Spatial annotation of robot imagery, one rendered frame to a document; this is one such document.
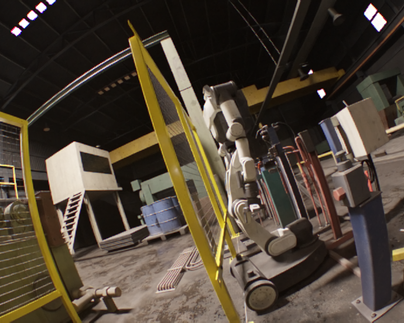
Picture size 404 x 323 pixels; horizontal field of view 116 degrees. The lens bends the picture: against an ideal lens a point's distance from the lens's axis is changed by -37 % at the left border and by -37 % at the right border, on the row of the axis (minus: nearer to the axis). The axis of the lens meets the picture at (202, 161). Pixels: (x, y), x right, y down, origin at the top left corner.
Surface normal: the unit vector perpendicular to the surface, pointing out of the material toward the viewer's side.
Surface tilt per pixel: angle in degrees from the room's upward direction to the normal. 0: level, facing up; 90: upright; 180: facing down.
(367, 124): 90
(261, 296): 90
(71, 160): 90
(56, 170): 90
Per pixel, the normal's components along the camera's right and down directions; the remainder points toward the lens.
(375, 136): -0.14, -0.11
